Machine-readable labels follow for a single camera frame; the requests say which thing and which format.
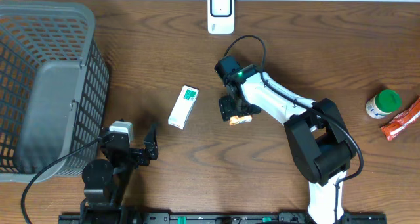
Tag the white green carton box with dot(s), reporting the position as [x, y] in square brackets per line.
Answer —
[183, 106]

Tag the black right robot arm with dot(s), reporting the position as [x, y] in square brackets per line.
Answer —
[319, 141]

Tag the green lid jar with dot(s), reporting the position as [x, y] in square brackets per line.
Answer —
[383, 104]

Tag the small orange box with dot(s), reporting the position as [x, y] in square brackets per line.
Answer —
[236, 120]

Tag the grey plastic shopping basket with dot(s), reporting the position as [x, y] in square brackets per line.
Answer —
[54, 84]

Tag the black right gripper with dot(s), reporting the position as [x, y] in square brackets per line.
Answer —
[227, 110]

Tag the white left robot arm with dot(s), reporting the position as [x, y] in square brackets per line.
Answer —
[106, 179]

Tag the red snack bag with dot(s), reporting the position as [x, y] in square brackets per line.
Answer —
[401, 121]

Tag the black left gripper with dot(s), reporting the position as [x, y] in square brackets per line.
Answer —
[140, 157]

